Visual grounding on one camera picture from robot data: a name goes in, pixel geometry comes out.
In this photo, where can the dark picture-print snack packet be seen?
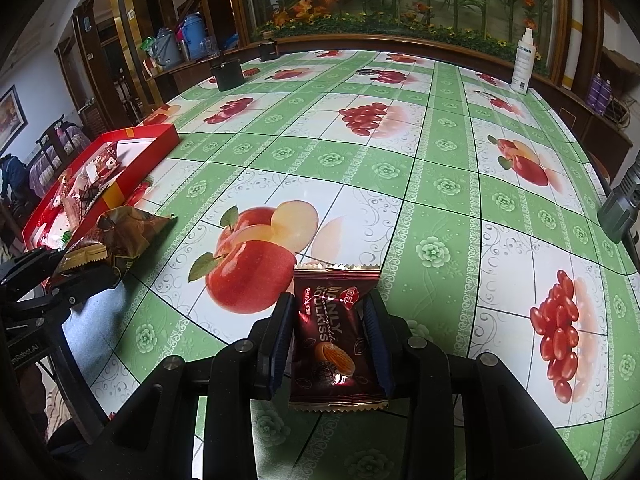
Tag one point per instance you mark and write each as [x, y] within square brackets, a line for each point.
[106, 160]

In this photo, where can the white spray bottle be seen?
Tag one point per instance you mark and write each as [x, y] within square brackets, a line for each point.
[522, 65]

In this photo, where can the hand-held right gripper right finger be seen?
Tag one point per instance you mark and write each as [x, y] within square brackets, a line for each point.
[376, 352]

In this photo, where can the wooden chair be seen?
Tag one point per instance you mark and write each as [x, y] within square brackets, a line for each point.
[52, 150]

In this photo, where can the fruit print tablecloth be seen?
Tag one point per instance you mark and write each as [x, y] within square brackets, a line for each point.
[400, 185]

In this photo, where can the red gift box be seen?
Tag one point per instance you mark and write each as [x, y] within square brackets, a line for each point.
[150, 152]

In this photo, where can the gold pillar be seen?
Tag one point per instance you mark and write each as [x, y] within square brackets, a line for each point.
[127, 30]

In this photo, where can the black container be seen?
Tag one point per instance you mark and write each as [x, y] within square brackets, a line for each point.
[226, 75]

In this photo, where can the dark red chocolate packet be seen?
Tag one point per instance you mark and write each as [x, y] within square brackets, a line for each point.
[330, 340]

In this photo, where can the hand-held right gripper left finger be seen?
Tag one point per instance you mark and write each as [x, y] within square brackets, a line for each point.
[279, 347]

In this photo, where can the white pole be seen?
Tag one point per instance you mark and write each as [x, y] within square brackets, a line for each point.
[573, 30]

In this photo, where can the grey blue kettle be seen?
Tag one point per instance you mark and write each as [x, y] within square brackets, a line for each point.
[166, 49]

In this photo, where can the brown snack packet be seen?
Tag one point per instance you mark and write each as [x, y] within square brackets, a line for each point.
[135, 232]

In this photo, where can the blue thermos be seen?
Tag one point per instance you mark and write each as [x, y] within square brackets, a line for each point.
[191, 35]

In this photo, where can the purple bottle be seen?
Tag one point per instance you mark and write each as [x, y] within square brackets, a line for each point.
[597, 91]
[608, 95]

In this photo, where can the framed wall picture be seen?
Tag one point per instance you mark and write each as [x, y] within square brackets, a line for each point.
[12, 117]

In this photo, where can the pink white snack packet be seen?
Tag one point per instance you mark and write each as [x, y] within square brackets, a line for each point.
[75, 207]

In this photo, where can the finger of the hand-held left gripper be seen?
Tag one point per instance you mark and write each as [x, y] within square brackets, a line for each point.
[85, 285]
[30, 267]

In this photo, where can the small black box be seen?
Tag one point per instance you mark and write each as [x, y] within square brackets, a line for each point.
[268, 51]

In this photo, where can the dark brown gold-edged packet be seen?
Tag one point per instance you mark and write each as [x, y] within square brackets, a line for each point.
[82, 257]

